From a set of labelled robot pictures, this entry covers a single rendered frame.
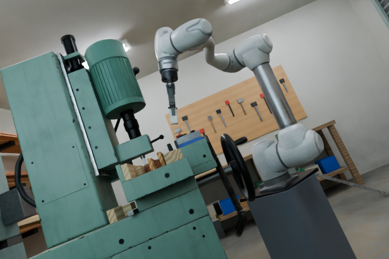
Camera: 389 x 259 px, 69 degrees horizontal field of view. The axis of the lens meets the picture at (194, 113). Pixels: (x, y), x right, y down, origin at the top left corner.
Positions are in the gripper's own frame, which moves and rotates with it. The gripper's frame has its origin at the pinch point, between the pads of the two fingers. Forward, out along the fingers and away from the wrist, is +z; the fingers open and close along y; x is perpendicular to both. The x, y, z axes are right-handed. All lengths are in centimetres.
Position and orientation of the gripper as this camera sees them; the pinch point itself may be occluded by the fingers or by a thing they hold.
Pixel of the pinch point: (173, 116)
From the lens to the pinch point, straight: 123.8
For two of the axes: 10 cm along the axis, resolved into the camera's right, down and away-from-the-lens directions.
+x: 9.9, -1.2, 0.3
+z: 1.2, 9.6, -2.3
